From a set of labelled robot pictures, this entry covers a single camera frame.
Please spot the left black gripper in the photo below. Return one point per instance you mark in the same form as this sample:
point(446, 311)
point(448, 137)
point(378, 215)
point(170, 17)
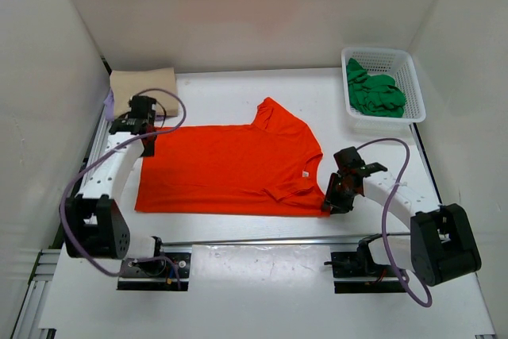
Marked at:
point(148, 140)

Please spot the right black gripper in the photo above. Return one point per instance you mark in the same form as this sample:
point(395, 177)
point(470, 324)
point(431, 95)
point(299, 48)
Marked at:
point(336, 197)

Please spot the purple t shirt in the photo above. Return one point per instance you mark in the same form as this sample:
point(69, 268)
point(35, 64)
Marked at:
point(109, 106)

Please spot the beige t shirt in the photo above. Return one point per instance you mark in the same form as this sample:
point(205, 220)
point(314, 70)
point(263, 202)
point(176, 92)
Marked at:
point(154, 84)

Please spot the orange t shirt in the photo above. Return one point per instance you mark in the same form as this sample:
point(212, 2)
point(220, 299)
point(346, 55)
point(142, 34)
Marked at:
point(268, 167)

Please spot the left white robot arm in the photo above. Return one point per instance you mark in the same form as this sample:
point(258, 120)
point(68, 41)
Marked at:
point(94, 215)

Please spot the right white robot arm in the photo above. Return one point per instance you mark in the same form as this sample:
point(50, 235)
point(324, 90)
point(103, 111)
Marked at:
point(440, 245)

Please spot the green t shirt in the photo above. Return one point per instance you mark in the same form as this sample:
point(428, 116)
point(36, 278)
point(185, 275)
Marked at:
point(373, 95)

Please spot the white plastic basket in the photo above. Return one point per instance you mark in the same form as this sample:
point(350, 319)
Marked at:
point(398, 65)

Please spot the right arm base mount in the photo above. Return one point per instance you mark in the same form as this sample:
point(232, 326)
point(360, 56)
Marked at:
point(353, 276)

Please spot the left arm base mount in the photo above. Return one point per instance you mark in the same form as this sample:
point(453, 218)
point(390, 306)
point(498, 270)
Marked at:
point(172, 274)

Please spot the aluminium frame rail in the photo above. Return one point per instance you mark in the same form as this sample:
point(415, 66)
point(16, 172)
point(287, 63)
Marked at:
point(251, 277)

